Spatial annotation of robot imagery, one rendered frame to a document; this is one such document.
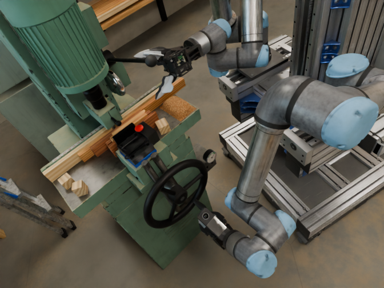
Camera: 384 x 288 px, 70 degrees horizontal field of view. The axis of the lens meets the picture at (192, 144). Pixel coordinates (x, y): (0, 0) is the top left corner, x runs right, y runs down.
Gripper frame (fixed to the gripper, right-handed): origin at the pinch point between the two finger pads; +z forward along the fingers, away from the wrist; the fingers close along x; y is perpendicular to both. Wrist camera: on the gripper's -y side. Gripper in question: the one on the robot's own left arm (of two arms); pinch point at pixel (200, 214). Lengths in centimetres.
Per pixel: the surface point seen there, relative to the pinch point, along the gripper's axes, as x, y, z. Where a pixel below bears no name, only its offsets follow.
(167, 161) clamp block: 3.3, -24.3, 3.0
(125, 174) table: -10.3, -27.9, 11.6
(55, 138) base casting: -22, -48, 61
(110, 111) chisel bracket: 1, -49, 13
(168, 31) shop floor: 150, -45, 250
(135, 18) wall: 129, -78, 265
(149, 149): 0.5, -33.4, -0.8
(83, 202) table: -26.8, -31.2, 9.7
